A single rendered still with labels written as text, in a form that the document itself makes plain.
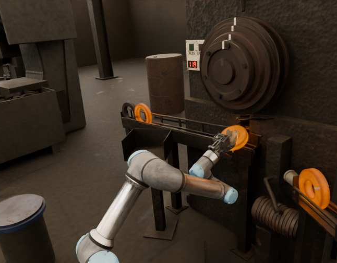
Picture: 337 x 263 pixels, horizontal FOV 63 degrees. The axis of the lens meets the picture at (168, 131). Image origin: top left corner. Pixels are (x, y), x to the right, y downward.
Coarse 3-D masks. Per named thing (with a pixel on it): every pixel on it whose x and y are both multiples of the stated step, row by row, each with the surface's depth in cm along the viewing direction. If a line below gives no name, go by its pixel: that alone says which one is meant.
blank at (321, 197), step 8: (312, 168) 108; (304, 176) 110; (312, 176) 104; (320, 176) 102; (304, 184) 111; (312, 184) 105; (320, 184) 100; (304, 192) 111; (312, 192) 110; (320, 192) 100; (328, 192) 100; (312, 200) 106; (320, 200) 101; (328, 200) 100
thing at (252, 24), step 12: (228, 24) 130; (240, 24) 125; (252, 24) 121; (264, 36) 118; (204, 48) 145; (276, 48) 116; (276, 60) 117; (276, 72) 119; (204, 84) 153; (276, 84) 121; (264, 96) 127; (228, 108) 145; (252, 108) 134
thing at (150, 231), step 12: (132, 132) 179; (144, 132) 181; (156, 132) 179; (168, 132) 177; (132, 144) 180; (144, 144) 184; (156, 144) 182; (168, 144) 168; (156, 192) 181; (156, 204) 184; (156, 216) 188; (156, 228) 192; (168, 228) 194; (168, 240) 184
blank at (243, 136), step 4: (228, 128) 154; (232, 128) 153; (236, 128) 152; (240, 128) 150; (244, 128) 149; (224, 132) 154; (240, 132) 148; (244, 132) 147; (240, 136) 146; (244, 136) 145; (240, 140) 145; (244, 140) 144; (236, 144) 144; (240, 144) 144; (244, 144) 145; (236, 148) 145
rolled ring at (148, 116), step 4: (140, 104) 213; (144, 104) 213; (136, 108) 218; (140, 108) 214; (144, 108) 211; (148, 108) 211; (136, 112) 220; (148, 112) 210; (136, 116) 222; (140, 116) 223; (148, 116) 210; (140, 120) 222; (148, 120) 211
